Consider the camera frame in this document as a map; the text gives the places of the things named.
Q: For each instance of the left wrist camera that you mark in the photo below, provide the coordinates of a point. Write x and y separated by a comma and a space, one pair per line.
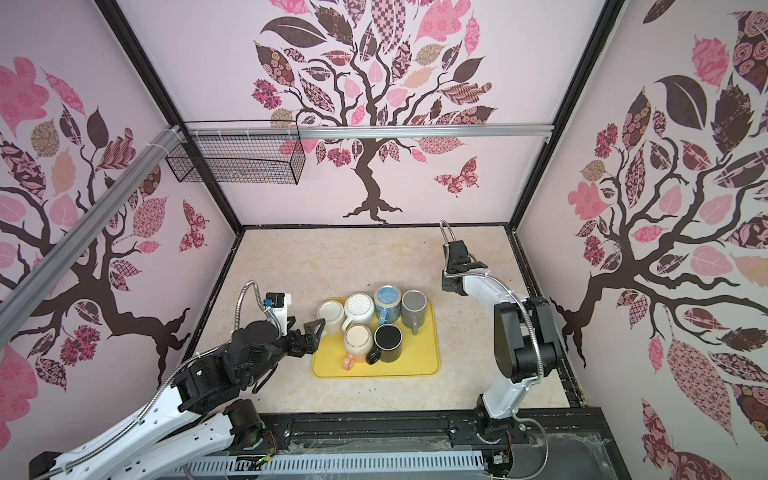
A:
276, 306

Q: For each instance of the light blue butterfly mug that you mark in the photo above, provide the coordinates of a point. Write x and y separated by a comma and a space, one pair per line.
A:
387, 301

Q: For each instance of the cream and peach mug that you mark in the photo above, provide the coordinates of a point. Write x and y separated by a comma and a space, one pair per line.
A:
358, 343

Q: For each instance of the white slotted cable duct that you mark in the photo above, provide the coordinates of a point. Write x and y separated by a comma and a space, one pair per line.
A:
336, 464

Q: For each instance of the white ribbed mug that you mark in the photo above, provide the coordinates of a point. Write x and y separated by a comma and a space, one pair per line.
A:
359, 309

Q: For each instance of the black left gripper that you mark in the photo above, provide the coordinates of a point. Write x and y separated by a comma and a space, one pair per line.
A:
300, 349

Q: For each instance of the black wire basket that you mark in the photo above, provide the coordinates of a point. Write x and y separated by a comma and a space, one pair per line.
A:
256, 155

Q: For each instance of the small white mug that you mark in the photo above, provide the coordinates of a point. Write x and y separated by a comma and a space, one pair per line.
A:
332, 311

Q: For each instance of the black mug white rim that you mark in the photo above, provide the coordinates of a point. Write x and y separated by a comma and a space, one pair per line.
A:
387, 345

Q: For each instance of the black right corner post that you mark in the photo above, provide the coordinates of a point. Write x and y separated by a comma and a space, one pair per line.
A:
605, 25

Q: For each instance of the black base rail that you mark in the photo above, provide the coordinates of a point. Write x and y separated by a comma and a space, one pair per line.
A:
460, 428

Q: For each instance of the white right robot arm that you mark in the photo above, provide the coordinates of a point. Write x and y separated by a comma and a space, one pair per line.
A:
540, 313

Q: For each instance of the silver rail back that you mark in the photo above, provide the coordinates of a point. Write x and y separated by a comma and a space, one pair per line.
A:
367, 132

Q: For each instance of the silver rail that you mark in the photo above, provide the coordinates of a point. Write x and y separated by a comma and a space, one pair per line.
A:
367, 132
24, 299

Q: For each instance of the silver rail left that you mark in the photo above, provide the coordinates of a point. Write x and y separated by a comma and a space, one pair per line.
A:
24, 299

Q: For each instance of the black corner frame post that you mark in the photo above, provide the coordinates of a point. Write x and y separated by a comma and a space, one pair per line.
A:
118, 23

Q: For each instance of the grey mug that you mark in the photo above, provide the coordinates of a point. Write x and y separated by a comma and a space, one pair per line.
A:
413, 310

